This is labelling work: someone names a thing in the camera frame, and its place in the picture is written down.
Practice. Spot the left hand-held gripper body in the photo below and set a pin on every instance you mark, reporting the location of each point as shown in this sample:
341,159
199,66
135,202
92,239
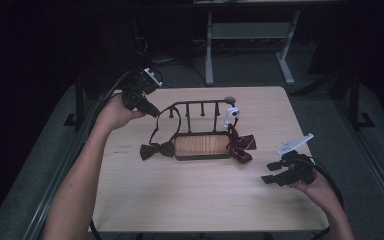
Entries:
138,88

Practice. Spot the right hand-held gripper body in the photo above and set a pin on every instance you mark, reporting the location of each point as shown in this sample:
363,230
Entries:
298,168

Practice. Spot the dark brown bow tie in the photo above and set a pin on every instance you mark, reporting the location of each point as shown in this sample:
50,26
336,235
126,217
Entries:
153,150

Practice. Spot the black rack with wooden base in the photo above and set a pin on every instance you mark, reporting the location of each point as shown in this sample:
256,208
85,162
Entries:
201,145

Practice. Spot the person's left hand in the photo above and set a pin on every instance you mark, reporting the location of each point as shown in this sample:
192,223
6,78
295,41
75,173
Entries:
113,115

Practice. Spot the person's right hand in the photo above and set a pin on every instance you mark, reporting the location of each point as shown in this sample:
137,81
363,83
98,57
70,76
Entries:
320,193

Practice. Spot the red striped bow tie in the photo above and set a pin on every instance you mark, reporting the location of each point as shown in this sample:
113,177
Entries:
241,145

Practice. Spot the dark metal stand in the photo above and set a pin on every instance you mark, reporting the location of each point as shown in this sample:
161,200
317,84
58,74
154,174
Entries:
79,100
355,100

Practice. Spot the white plastic clip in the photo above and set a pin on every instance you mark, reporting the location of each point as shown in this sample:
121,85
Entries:
230,116

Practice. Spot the aluminium floor rail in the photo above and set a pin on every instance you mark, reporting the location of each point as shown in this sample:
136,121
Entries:
373,166
46,196

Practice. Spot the grey metal desk frame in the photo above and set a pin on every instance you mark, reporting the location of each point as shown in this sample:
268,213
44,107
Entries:
246,30

